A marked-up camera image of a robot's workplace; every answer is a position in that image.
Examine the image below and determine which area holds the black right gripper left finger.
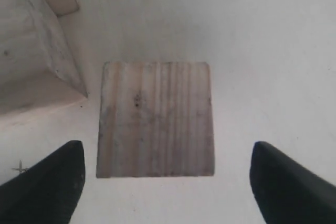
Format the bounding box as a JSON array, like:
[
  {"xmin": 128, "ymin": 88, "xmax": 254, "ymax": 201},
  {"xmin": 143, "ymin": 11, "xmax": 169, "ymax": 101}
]
[{"xmin": 1, "ymin": 141, "xmax": 85, "ymax": 223}]

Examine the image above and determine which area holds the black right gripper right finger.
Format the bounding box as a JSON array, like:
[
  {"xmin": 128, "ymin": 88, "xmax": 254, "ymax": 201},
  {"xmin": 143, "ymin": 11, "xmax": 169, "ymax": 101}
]
[{"xmin": 249, "ymin": 141, "xmax": 335, "ymax": 223}]

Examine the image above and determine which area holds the second largest wooden cube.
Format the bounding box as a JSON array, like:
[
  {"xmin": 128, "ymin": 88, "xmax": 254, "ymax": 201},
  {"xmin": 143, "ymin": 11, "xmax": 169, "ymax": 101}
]
[{"xmin": 1, "ymin": 0, "xmax": 87, "ymax": 115}]

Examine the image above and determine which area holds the third largest wooden cube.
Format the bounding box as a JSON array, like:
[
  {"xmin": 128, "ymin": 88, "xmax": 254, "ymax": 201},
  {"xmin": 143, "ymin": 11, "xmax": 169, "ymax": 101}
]
[{"xmin": 96, "ymin": 62, "xmax": 215, "ymax": 178}]

